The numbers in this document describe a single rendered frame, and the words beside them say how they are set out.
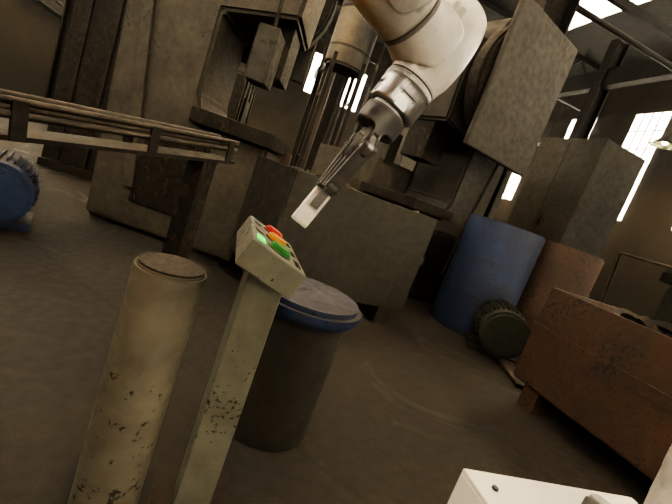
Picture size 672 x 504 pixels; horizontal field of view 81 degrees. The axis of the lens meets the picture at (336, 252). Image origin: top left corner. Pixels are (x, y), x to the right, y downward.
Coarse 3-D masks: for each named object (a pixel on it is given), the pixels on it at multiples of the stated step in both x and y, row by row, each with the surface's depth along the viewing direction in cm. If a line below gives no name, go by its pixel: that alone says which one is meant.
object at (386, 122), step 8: (368, 104) 64; (376, 104) 63; (384, 104) 63; (360, 112) 64; (368, 112) 63; (376, 112) 63; (384, 112) 62; (392, 112) 63; (360, 120) 66; (368, 120) 63; (376, 120) 63; (384, 120) 63; (392, 120) 63; (400, 120) 64; (368, 128) 65; (376, 128) 63; (384, 128) 63; (392, 128) 63; (400, 128) 65; (368, 136) 62; (376, 136) 63; (384, 136) 65; (392, 136) 64; (376, 144) 63; (352, 152) 65
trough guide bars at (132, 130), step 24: (0, 96) 54; (24, 96) 62; (24, 120) 58; (48, 120) 61; (72, 120) 70; (96, 120) 74; (120, 120) 72; (144, 120) 83; (192, 144) 90; (216, 144) 106
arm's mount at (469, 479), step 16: (464, 480) 48; (480, 480) 48; (496, 480) 49; (512, 480) 50; (528, 480) 52; (464, 496) 47; (480, 496) 45; (496, 496) 46; (512, 496) 47; (528, 496) 48; (544, 496) 50; (560, 496) 51; (576, 496) 53; (608, 496) 56; (624, 496) 58
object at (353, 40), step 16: (352, 16) 784; (336, 32) 804; (352, 32) 788; (368, 32) 795; (336, 48) 799; (352, 48) 793; (368, 48) 809; (336, 64) 814; (352, 64) 801; (320, 80) 866; (352, 80) 878; (320, 96) 811; (352, 96) 825; (336, 112) 857; (304, 128) 886; (336, 128) 895; (304, 144) 827; (336, 144) 842
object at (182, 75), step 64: (128, 0) 235; (192, 0) 233; (256, 0) 233; (320, 0) 270; (128, 64) 240; (192, 64) 239; (256, 64) 219; (192, 128) 246; (256, 128) 238; (128, 192) 253
